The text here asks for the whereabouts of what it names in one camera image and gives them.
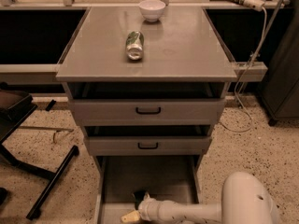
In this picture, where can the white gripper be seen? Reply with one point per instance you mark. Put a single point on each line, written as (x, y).
(147, 209)

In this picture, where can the dark green sponge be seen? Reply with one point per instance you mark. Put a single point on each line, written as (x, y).
(139, 197)

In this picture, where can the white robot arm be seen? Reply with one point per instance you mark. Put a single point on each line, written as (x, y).
(244, 200)

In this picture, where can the grey bottom drawer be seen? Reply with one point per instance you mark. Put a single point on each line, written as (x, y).
(163, 177)

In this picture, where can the grey drawer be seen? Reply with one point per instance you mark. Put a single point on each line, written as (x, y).
(147, 140)
(163, 177)
(145, 103)

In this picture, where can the grey middle drawer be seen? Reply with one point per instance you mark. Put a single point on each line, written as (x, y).
(147, 140)

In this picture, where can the grey top drawer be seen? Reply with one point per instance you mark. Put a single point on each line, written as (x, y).
(145, 103)

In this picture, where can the grey drawer cabinet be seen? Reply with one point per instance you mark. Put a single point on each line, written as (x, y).
(181, 47)

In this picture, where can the crushed green soda can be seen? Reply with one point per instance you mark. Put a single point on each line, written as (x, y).
(134, 45)

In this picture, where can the dark grey side cabinet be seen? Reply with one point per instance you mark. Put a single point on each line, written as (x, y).
(279, 91)

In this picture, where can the white ceramic bowl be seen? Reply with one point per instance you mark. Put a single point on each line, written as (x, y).
(152, 10)

